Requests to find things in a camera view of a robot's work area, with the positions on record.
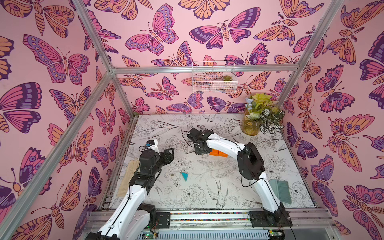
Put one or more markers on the aluminium frame left diagonal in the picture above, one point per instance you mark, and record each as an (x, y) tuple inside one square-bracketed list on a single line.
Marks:
[(26, 200)]

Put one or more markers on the green circuit board right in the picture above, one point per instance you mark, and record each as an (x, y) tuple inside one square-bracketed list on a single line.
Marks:
[(276, 235)]

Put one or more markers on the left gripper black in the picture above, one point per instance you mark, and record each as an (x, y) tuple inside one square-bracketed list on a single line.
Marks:
[(165, 157)]

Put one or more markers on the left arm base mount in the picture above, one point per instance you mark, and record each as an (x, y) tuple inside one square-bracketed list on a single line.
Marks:
[(159, 220)]

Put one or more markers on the teal triangle block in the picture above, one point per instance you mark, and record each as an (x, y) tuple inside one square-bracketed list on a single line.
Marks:
[(185, 176)]

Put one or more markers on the amber glass vase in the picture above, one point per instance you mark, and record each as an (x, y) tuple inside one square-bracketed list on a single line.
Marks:
[(248, 126)]

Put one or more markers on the aluminium front rail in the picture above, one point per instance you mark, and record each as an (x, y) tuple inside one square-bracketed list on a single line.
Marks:
[(301, 218)]

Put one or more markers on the green circuit board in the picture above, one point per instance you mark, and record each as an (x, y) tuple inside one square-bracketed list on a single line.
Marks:
[(149, 236), (276, 235)]

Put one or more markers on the orange small block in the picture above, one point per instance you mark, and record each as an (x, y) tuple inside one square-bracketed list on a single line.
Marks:
[(214, 152)]

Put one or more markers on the artificial plant bouquet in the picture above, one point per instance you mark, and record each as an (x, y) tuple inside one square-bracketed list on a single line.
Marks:
[(265, 111)]

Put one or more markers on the aluminium frame left post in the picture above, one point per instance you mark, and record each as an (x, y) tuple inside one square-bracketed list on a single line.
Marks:
[(93, 33)]

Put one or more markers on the small succulent in basket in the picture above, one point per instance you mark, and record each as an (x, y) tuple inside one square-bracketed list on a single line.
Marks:
[(227, 78)]

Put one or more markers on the green circuit board left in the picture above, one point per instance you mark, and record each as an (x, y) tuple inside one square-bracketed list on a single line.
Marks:
[(149, 236)]

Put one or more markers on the orange long rectangular block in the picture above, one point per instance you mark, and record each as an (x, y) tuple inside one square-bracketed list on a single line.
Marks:
[(221, 154)]

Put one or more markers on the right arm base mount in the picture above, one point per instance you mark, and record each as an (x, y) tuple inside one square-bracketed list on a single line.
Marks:
[(267, 219)]

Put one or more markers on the white wire basket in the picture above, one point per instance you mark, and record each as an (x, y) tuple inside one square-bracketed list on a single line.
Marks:
[(212, 82)]

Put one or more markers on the aluminium frame right post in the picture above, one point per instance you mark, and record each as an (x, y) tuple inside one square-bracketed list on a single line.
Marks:
[(321, 29)]

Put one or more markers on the aluminium frame back bar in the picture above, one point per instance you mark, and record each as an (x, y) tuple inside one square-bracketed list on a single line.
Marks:
[(236, 68)]

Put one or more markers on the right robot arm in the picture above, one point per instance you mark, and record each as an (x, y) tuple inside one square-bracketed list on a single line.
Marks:
[(251, 168)]

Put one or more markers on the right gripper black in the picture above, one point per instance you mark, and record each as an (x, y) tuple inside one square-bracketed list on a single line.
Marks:
[(197, 142)]

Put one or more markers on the beige rubber glove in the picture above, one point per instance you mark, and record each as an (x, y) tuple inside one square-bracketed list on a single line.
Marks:
[(128, 174)]

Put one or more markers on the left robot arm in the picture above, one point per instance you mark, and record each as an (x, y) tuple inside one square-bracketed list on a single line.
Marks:
[(133, 215)]

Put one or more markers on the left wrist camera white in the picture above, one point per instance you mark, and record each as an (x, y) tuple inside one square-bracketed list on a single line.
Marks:
[(153, 145)]

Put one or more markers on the aluminium frame post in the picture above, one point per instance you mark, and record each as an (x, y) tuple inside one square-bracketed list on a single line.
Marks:
[(93, 33), (321, 29)]

